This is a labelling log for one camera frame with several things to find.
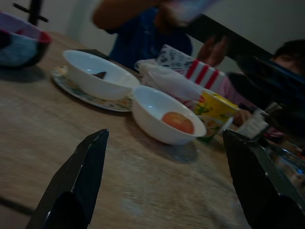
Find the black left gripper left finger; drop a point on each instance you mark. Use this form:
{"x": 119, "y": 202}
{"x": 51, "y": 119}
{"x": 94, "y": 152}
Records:
{"x": 71, "y": 190}

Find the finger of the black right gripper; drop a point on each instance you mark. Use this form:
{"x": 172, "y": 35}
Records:
{"x": 221, "y": 35}

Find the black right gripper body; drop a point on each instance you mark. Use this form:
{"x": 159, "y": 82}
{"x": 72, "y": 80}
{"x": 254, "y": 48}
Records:
{"x": 281, "y": 83}

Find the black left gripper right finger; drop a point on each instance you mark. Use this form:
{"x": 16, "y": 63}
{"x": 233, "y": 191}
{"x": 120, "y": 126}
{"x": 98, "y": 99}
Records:
{"x": 257, "y": 190}

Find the red white striped box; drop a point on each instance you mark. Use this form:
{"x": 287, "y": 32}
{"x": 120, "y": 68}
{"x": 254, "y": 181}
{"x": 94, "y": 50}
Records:
{"x": 205, "y": 74}

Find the clear glass dish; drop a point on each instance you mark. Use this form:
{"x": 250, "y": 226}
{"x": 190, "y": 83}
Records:
{"x": 290, "y": 164}

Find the child in pink shirt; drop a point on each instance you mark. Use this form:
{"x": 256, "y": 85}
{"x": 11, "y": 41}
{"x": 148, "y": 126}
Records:
{"x": 238, "y": 93}

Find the dark bottle with label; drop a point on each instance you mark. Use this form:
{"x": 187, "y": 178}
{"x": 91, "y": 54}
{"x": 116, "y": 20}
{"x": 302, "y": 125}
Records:
{"x": 256, "y": 121}

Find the white patterned carton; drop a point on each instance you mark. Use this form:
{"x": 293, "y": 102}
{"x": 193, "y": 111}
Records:
{"x": 171, "y": 57}

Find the yellow instant noodle cup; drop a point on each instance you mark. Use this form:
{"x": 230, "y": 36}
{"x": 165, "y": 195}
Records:
{"x": 214, "y": 107}

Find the clear plastic bag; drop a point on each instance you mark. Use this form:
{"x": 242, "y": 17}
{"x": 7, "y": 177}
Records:
{"x": 166, "y": 81}

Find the person in blue shirt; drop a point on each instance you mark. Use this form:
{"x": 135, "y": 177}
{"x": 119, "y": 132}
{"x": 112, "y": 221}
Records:
{"x": 143, "y": 40}

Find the red orange tomato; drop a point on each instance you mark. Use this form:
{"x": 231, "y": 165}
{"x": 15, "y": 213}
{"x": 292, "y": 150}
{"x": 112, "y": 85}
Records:
{"x": 177, "y": 122}

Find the floral patterned plate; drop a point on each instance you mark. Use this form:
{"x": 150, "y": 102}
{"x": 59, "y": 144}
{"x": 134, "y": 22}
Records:
{"x": 71, "y": 88}

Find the small white bowl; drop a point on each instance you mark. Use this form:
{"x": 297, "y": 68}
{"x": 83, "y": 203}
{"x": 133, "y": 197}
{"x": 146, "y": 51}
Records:
{"x": 147, "y": 112}

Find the large white bowl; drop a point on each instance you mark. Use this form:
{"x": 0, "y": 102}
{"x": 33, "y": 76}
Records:
{"x": 83, "y": 64}

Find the dark bowl with red rim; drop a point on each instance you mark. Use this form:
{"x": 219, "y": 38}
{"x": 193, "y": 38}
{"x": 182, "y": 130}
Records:
{"x": 42, "y": 51}

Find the blue purple cloth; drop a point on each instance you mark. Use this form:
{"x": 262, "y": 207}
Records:
{"x": 16, "y": 47}

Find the black stand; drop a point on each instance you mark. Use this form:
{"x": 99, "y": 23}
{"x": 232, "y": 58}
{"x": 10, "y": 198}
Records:
{"x": 35, "y": 12}

